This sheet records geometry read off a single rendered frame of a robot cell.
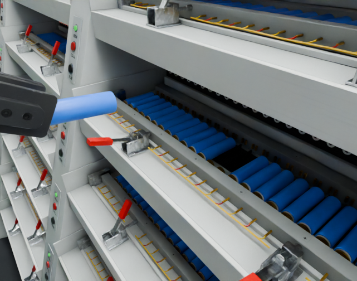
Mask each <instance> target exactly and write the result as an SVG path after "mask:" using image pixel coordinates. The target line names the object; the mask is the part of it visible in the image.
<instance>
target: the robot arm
mask: <svg viewBox="0 0 357 281"><path fill-rule="evenodd" d="M45 91H46V87H45V86H44V85H43V84H42V83H40V82H37V81H33V80H29V79H25V78H22V77H18V76H14V75H10V74H6V73H3V72H0V133H6V134H15V135H23V136H29V137H37V138H43V137H45V136H46V135H47V133H48V130H49V127H50V124H51V121H52V117H53V114H54V112H55V109H56V105H57V98H56V97H55V96H54V95H53V94H51V93H47V92H45Z"/></svg>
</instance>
